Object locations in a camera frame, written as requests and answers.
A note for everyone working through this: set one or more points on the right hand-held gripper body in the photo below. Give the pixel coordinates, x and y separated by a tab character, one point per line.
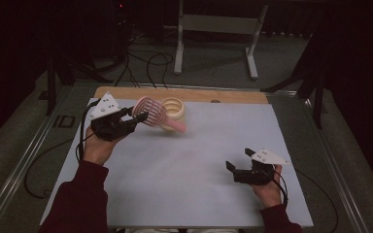
259	171

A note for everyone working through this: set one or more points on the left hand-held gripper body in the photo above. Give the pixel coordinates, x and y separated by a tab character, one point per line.
110	123

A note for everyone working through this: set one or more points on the cream ringed duck container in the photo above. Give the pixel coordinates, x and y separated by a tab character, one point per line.
175	111

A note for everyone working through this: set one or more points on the person's right hand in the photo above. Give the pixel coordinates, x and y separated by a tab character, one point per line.
268	192

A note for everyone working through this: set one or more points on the person's left hand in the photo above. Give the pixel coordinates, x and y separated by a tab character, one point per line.
98	147

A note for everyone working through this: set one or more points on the white table sheet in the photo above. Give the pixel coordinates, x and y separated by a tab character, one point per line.
187	168

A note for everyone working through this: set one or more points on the black floor socket box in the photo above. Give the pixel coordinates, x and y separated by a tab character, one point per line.
64	121

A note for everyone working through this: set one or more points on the wooden table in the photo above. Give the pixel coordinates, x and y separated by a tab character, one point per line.
187	94

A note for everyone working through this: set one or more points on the black tripod stand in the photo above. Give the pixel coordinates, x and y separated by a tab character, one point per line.
314	84
55	74

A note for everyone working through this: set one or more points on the dark device with red light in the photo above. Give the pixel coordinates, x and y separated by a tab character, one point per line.
120	19

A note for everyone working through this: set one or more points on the white metal stand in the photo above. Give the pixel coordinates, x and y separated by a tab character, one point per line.
218	24

